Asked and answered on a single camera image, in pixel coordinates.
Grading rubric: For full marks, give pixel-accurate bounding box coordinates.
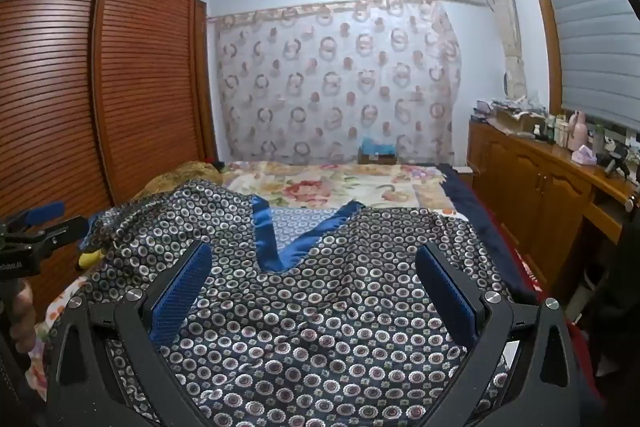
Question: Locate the yellow plush toy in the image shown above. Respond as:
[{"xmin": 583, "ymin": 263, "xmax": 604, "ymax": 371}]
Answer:
[{"xmin": 76, "ymin": 248, "xmax": 105, "ymax": 271}]

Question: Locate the red bedsheet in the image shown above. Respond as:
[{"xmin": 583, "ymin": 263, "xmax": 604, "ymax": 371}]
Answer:
[{"xmin": 477, "ymin": 194, "xmax": 553, "ymax": 295}]

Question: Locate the black desk gadget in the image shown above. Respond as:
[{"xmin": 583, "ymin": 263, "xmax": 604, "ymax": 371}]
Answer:
[{"xmin": 596, "ymin": 141, "xmax": 632, "ymax": 181}]

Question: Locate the white waste bin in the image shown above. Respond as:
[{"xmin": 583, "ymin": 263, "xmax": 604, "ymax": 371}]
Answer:
[{"xmin": 584, "ymin": 251, "xmax": 609, "ymax": 294}]

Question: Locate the pink tissue pack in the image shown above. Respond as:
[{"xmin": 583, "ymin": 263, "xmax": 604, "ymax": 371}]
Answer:
[{"xmin": 571, "ymin": 145, "xmax": 599, "ymax": 168}]

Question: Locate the navy patterned satin pajama top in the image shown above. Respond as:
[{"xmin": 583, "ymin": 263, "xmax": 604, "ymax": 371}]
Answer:
[{"xmin": 45, "ymin": 179, "xmax": 528, "ymax": 427}]

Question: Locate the golden patterned pillow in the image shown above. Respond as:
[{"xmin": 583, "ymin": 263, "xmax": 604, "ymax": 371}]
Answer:
[{"xmin": 129, "ymin": 160, "xmax": 224, "ymax": 204}]

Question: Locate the grey window blind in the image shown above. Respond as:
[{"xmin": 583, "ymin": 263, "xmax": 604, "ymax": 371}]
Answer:
[{"xmin": 526, "ymin": 0, "xmax": 640, "ymax": 134}]

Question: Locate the group of white bottles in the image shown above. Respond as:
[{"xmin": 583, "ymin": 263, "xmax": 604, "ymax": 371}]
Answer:
[{"xmin": 544, "ymin": 113, "xmax": 572, "ymax": 146}]

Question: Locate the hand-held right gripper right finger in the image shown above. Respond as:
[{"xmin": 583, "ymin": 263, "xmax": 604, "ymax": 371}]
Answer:
[{"xmin": 415, "ymin": 241, "xmax": 593, "ymax": 427}]

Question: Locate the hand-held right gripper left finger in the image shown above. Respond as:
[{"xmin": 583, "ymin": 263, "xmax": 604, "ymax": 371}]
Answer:
[{"xmin": 44, "ymin": 241, "xmax": 213, "ymax": 427}]

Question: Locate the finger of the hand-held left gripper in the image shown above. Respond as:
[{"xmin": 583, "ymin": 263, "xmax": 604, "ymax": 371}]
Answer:
[
  {"xmin": 29, "ymin": 215, "xmax": 91, "ymax": 249},
  {"xmin": 0, "ymin": 202, "xmax": 66, "ymax": 239}
]

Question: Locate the wooden slatted wardrobe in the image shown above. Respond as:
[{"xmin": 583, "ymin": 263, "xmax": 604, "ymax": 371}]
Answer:
[{"xmin": 0, "ymin": 0, "xmax": 219, "ymax": 308}]

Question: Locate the person's left hand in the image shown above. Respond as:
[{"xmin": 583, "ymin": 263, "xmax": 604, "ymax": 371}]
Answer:
[{"xmin": 9, "ymin": 281, "xmax": 40, "ymax": 360}]

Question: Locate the navy blue blanket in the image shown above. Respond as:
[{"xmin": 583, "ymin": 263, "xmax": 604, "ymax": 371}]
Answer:
[{"xmin": 439, "ymin": 163, "xmax": 542, "ymax": 295}]

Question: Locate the clutter pile on cabinet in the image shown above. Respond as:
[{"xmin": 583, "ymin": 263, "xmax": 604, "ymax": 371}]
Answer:
[{"xmin": 491, "ymin": 96, "xmax": 547, "ymax": 136}]

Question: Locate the beige tied window curtain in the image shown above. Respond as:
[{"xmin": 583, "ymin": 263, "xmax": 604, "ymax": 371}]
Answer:
[{"xmin": 476, "ymin": 0, "xmax": 529, "ymax": 104}]

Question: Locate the wooden sideboard cabinet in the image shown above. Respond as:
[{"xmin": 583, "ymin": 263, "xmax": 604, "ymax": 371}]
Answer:
[{"xmin": 467, "ymin": 116, "xmax": 637, "ymax": 304}]

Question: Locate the sheer circle patterned curtain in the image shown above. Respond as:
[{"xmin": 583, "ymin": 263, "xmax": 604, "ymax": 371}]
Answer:
[{"xmin": 207, "ymin": 0, "xmax": 462, "ymax": 166}]

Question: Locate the cardboard box with blue cloth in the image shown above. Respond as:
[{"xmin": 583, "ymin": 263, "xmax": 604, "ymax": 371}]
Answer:
[{"xmin": 357, "ymin": 136, "xmax": 399, "ymax": 166}]

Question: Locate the pink bottle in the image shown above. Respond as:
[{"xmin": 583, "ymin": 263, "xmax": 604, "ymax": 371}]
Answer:
[{"xmin": 569, "ymin": 110, "xmax": 589, "ymax": 151}]

